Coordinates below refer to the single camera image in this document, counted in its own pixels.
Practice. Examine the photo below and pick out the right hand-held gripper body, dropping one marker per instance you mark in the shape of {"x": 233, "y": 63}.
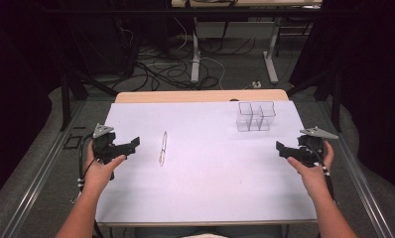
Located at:
{"x": 310, "y": 147}

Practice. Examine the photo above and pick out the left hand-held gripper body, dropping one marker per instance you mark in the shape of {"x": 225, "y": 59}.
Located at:
{"x": 104, "y": 145}

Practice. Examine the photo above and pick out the person's left hand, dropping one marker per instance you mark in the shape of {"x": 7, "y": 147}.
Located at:
{"x": 99, "y": 173}

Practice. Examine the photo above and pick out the person's right hand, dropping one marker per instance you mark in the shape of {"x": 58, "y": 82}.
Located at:
{"x": 313, "y": 180}

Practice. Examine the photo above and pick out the clear plastic pen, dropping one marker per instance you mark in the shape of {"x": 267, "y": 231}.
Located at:
{"x": 163, "y": 148}

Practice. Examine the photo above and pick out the clear acrylic compartment organizer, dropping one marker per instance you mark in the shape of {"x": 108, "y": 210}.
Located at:
{"x": 255, "y": 116}

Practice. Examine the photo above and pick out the black metal stand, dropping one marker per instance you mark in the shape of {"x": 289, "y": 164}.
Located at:
{"x": 331, "y": 92}
{"x": 69, "y": 95}

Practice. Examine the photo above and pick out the white floor plug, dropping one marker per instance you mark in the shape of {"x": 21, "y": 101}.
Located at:
{"x": 256, "y": 85}

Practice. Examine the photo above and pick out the white table mat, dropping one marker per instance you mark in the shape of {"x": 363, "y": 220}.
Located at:
{"x": 205, "y": 185}

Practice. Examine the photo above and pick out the white-legged background desk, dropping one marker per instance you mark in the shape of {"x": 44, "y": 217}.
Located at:
{"x": 233, "y": 39}

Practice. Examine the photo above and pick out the metal floor rail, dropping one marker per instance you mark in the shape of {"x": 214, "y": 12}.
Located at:
{"x": 36, "y": 178}
{"x": 361, "y": 178}

